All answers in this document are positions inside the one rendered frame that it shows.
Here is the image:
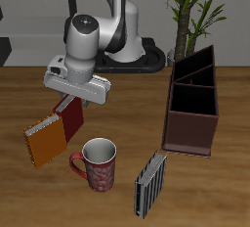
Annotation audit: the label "black striped book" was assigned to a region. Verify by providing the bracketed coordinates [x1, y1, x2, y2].
[133, 151, 168, 220]

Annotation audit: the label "red book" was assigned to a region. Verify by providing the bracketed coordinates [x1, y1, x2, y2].
[52, 93, 85, 144]

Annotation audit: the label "dark brown desk caddy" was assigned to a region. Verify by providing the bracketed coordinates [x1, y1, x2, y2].
[160, 44, 220, 159]

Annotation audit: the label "red patterned mug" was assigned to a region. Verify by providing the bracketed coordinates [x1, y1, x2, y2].
[68, 137, 117, 193]

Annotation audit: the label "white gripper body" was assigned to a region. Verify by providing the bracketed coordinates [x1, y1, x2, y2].
[43, 69, 112, 106]

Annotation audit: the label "green pot plant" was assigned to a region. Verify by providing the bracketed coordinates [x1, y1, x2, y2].
[166, 0, 231, 68]

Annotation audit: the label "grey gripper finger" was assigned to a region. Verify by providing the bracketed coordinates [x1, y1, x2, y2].
[59, 91, 70, 102]
[81, 97, 92, 109]

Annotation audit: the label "orange book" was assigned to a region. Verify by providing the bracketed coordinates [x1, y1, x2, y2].
[21, 113, 69, 169]

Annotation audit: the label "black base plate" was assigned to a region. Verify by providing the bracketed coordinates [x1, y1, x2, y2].
[94, 37, 167, 74]

